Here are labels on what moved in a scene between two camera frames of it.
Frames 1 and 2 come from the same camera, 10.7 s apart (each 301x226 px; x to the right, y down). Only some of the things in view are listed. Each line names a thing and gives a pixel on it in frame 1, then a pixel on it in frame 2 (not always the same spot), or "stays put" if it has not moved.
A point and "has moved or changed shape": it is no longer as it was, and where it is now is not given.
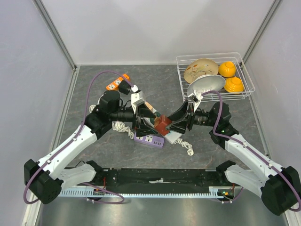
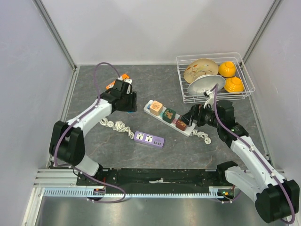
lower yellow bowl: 233,85 stays put
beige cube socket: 151,107 has moved or changed shape
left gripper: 143,130 -> 131,107
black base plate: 152,177 stays put
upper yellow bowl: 227,69 stays put
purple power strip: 155,140 stays put
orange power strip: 114,85 stays put
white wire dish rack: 214,77 stays put
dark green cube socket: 156,121 -> 169,115
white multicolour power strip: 170,137 has moved or changed shape
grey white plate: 206,83 stays put
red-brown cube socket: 163,123 has moved or changed shape
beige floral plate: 198,67 stays put
